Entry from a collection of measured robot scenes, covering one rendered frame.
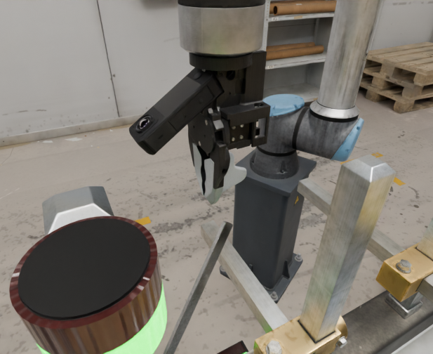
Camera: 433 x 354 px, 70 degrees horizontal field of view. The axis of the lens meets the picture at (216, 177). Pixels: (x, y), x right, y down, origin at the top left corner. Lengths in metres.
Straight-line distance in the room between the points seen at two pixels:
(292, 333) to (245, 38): 0.39
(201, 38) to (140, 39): 2.58
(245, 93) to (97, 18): 2.50
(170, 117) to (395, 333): 0.56
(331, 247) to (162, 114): 0.24
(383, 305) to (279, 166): 0.60
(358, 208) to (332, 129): 0.71
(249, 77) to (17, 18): 2.54
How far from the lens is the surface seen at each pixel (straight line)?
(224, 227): 0.38
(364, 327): 0.70
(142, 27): 2.90
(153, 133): 0.35
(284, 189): 1.12
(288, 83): 3.68
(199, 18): 0.33
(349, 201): 0.33
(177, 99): 0.36
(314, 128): 1.05
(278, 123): 1.08
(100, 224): 0.16
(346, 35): 0.97
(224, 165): 0.38
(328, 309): 0.44
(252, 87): 0.39
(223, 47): 0.33
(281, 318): 0.52
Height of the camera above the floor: 1.26
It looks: 35 degrees down
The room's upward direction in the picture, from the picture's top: straight up
